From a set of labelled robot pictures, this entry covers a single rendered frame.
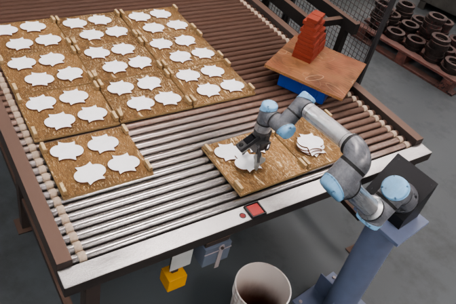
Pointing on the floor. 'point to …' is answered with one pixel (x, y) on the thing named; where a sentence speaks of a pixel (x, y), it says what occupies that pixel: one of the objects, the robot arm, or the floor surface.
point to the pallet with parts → (419, 42)
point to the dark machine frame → (337, 15)
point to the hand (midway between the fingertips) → (248, 162)
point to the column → (359, 265)
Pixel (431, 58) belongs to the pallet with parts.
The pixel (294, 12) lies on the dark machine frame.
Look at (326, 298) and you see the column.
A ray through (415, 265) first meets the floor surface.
